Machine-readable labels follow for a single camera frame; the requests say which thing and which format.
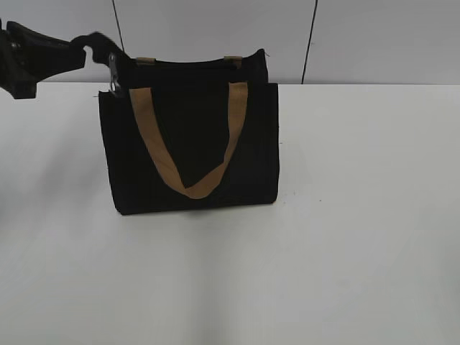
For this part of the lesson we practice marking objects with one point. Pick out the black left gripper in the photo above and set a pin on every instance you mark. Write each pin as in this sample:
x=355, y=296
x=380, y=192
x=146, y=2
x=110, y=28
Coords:
x=28, y=57

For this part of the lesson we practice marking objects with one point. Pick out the black tote bag tan handles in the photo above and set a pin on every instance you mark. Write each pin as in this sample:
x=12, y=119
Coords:
x=188, y=136

